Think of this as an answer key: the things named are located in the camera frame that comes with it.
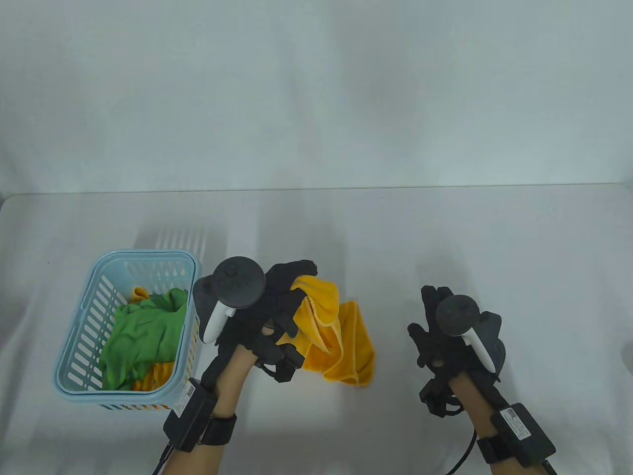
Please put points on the person's right forearm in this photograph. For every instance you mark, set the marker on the person's right forearm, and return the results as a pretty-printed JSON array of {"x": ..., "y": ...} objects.
[{"x": 474, "y": 401}]

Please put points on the crumpled orange-yellow towel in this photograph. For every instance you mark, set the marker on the crumpled orange-yellow towel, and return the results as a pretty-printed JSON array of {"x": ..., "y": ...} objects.
[{"x": 153, "y": 378}]

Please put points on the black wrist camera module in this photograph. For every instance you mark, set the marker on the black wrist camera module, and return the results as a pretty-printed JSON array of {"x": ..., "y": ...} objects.
[
  {"x": 437, "y": 398},
  {"x": 282, "y": 363}
]

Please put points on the person's left forearm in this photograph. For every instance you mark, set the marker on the person's left forearm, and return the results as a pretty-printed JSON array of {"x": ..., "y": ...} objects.
[{"x": 232, "y": 386}]

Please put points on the green towel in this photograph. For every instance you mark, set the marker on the green towel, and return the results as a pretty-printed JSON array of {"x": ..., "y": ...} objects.
[{"x": 143, "y": 331}]

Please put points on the yellow square towel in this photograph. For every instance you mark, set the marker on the yellow square towel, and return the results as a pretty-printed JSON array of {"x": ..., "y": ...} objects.
[{"x": 341, "y": 341}]

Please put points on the person's left hand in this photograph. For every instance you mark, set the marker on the person's left hand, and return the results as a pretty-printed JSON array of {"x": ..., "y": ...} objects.
[{"x": 269, "y": 311}]

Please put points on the grey white tracker controller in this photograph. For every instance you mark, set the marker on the grey white tracker controller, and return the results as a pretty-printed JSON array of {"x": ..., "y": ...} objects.
[
  {"x": 240, "y": 282},
  {"x": 457, "y": 316}
]

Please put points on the light blue plastic basket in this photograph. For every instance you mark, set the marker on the light blue plastic basket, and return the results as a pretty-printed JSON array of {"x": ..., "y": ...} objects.
[{"x": 74, "y": 356}]

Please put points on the black wrist sensor box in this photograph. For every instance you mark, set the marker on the black wrist sensor box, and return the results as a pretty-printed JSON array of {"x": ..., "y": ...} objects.
[
  {"x": 190, "y": 415},
  {"x": 524, "y": 433}
]

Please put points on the person's right hand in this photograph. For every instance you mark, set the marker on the person's right hand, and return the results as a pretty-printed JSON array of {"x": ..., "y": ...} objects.
[{"x": 435, "y": 351}]

